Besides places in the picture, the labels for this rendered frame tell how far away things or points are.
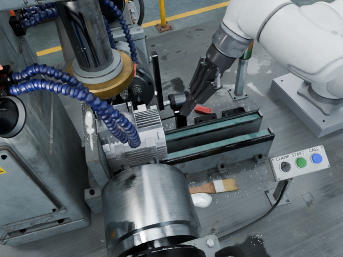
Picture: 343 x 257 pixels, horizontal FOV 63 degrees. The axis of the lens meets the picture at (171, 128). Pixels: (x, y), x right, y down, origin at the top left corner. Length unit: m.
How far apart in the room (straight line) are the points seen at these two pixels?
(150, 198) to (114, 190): 0.11
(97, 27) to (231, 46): 0.31
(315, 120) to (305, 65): 0.74
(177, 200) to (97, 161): 0.26
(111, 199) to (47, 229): 0.38
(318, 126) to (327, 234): 0.44
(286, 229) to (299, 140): 0.40
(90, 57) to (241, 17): 0.35
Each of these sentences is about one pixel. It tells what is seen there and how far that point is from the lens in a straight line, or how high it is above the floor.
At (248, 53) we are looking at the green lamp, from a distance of 1.26.
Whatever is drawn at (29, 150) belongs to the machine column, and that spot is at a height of 1.28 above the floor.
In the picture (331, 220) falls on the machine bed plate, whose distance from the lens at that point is 1.16.
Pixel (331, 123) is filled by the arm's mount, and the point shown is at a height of 0.86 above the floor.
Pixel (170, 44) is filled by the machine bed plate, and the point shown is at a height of 0.80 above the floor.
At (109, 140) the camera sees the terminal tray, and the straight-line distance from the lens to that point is 0.90.
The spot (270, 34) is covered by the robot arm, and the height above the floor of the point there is 1.46.
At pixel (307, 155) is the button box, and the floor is 1.07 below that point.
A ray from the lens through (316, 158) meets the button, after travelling 0.92.
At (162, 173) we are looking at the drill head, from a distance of 0.74.
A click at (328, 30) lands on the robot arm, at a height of 1.48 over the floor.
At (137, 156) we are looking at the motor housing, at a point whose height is 1.03.
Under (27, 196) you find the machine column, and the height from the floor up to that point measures 1.10.
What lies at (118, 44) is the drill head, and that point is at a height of 1.16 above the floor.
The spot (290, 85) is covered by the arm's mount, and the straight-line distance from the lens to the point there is 1.45.
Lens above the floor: 1.78
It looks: 50 degrees down
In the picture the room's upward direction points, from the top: 6 degrees counter-clockwise
